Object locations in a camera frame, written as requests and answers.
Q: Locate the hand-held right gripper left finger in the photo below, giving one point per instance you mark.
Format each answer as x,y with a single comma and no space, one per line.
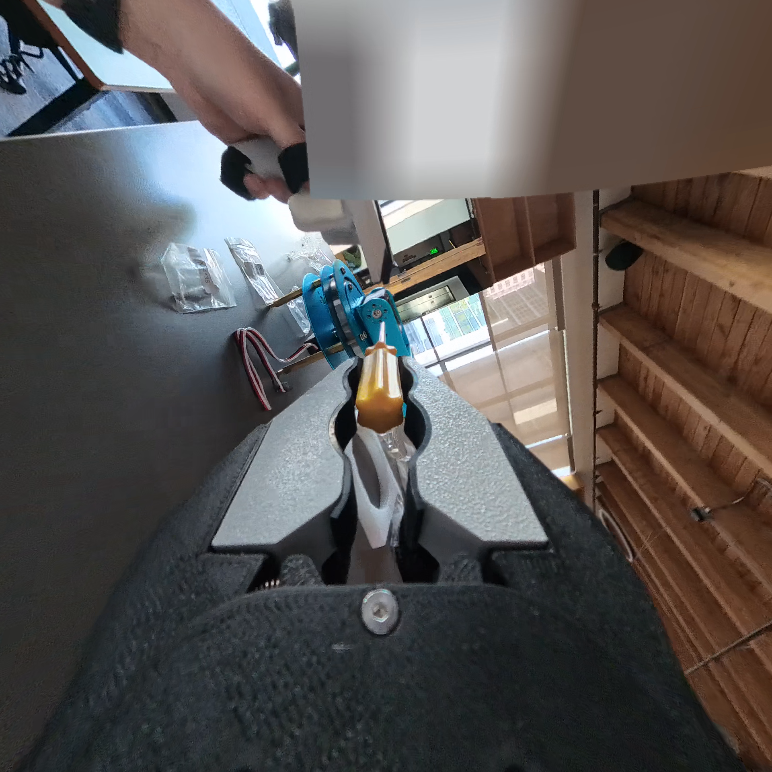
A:
283,482

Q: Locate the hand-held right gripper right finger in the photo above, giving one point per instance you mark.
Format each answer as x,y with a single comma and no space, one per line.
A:
476,482

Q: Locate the blue toy robot arm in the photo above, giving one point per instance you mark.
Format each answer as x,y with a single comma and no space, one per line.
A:
316,301

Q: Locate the person's left forearm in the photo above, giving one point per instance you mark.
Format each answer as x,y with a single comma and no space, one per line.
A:
175,42

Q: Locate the dark grey desk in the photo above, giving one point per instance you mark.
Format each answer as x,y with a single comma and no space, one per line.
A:
90,422

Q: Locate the person's left hand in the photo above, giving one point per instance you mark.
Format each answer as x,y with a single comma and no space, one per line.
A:
253,102

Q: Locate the green jacket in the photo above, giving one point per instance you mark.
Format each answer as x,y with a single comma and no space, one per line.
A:
353,258

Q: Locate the small clear zip bag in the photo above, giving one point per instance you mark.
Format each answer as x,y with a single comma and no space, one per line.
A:
253,268
199,280

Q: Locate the wood-edged table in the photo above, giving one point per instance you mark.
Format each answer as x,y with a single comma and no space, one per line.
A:
114,75

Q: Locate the black sneaker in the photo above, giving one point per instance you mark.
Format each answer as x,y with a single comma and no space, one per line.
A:
13,75

